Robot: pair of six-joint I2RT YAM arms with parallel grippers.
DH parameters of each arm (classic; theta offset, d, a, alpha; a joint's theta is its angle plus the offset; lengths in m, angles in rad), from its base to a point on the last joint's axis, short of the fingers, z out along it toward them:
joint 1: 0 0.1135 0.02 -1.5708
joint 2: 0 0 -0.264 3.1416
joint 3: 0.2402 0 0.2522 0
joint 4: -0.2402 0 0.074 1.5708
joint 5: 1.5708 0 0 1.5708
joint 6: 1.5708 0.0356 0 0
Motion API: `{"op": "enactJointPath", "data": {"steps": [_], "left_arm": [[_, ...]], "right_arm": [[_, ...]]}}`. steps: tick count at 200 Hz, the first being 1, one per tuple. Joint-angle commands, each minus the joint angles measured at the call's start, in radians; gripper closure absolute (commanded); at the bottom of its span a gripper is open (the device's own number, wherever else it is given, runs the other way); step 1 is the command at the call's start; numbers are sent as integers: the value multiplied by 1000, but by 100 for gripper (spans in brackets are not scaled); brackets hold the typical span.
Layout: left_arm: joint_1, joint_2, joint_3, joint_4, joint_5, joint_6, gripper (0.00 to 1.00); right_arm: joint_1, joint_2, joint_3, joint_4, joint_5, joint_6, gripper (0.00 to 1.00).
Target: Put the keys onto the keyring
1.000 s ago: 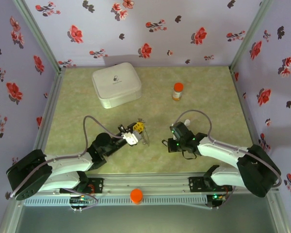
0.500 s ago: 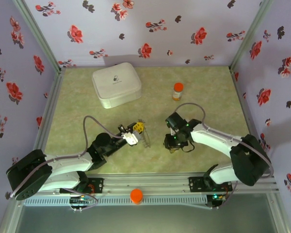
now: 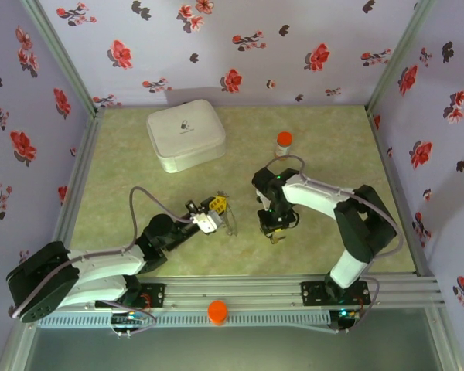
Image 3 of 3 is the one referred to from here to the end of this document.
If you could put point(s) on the clear plastic bag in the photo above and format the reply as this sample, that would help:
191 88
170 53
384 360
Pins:
232 228

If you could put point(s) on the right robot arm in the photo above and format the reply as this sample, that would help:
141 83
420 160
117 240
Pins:
317 197

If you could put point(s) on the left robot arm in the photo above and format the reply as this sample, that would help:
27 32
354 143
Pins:
100 266

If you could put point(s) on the white medicine case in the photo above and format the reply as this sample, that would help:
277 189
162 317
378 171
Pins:
185 131

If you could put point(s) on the orange-capped pill bottle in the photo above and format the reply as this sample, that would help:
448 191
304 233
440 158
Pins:
284 139

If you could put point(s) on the small green circuit board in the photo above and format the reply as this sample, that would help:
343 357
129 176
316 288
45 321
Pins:
129 318
346 315

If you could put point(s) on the orange round button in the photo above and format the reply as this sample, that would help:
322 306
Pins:
217 312

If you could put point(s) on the grey metal panel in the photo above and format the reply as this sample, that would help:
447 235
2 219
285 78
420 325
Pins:
232 351

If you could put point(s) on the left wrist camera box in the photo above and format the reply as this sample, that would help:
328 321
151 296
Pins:
205 222

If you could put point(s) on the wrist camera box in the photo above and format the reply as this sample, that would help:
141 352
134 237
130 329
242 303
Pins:
205 222
261 199

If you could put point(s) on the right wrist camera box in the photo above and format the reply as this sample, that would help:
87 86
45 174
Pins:
261 199

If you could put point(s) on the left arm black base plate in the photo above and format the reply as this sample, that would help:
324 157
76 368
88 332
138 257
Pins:
156 293

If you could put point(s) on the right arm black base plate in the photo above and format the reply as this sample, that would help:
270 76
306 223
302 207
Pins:
313 291

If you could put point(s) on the aluminium front rail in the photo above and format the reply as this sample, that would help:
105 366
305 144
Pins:
232 288

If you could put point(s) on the aluminium side rail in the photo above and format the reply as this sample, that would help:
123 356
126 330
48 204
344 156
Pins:
384 154
86 154

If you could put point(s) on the aluminium corner post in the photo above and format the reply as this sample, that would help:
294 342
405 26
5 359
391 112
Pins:
63 62
400 58

